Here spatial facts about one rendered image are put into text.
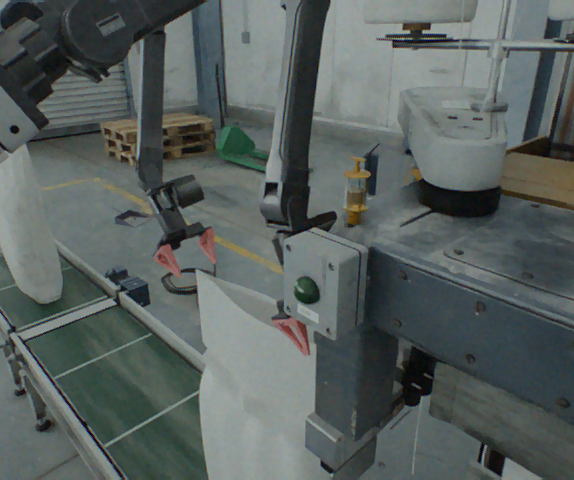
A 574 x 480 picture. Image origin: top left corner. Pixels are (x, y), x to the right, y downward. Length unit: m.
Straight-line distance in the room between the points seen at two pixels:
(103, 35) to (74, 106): 7.68
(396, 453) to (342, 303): 1.65
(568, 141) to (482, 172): 0.36
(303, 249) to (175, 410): 1.28
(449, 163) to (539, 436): 0.35
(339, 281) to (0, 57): 0.44
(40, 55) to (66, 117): 7.65
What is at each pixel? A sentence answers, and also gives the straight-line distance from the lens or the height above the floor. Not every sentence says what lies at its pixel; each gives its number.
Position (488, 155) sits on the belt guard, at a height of 1.40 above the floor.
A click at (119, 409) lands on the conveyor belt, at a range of 1.75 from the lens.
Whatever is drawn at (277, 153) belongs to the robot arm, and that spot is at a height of 1.34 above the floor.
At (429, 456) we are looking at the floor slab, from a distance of 2.11.
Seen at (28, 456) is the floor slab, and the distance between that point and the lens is 2.28.
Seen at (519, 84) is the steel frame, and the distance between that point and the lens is 5.47.
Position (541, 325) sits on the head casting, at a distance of 0.42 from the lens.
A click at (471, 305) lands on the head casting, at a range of 0.44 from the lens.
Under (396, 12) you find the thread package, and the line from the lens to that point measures 0.75.
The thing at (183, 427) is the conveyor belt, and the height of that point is 0.38.
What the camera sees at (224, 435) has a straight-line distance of 1.14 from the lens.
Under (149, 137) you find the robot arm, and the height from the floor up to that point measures 1.30.
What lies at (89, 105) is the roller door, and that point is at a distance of 8.41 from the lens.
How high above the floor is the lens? 1.53
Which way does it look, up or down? 24 degrees down
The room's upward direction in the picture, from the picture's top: 1 degrees counter-clockwise
